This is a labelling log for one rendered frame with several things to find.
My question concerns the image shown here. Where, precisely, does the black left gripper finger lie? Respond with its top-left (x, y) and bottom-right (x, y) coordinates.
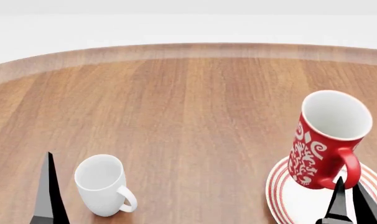
top-left (29, 151), bottom-right (55, 224)
top-left (49, 151), bottom-right (71, 224)

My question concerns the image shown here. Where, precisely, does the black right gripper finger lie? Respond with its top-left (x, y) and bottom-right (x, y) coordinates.
top-left (315, 175), bottom-right (353, 224)
top-left (351, 182), bottom-right (377, 224)

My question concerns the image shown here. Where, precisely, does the red mug with white pattern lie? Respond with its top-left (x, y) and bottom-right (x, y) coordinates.
top-left (287, 90), bottom-right (374, 190)

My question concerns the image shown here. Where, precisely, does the white plate with red stripes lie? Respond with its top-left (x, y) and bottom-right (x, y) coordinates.
top-left (265, 155), bottom-right (377, 224)

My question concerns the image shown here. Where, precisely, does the plain white mug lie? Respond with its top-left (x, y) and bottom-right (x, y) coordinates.
top-left (74, 154), bottom-right (138, 217)

